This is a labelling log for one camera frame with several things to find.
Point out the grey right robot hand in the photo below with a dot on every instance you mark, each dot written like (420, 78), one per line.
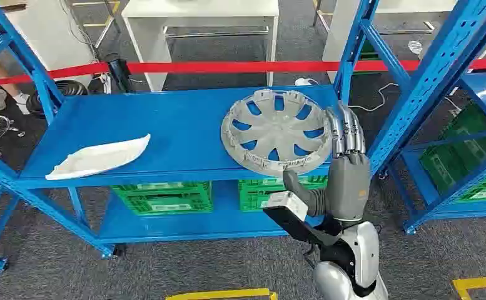
(348, 186)

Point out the silver plastic wheel hubcap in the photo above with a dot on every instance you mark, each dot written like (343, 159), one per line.
(278, 134)

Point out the clear plastic wrapper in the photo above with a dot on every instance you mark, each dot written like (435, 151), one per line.
(415, 46)

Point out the white table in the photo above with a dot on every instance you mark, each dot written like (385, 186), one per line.
(344, 25)
(201, 10)

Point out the red barrier belt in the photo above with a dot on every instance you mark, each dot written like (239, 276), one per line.
(226, 67)

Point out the large blue metal shelf rack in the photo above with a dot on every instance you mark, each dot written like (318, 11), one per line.
(176, 124)

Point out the white curved plastic panel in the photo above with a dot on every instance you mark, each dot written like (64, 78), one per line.
(97, 157)

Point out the black round stanchion base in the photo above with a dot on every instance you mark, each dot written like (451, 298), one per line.
(70, 88)

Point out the white cabinet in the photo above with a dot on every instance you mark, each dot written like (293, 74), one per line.
(56, 37)

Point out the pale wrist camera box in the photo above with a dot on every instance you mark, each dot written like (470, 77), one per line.
(286, 203)

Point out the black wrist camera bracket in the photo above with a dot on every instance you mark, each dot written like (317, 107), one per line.
(292, 227)

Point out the black stanchion post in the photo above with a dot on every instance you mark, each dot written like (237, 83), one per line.
(119, 74)

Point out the metal frame with yellow tape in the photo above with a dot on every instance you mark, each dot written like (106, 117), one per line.
(106, 25)

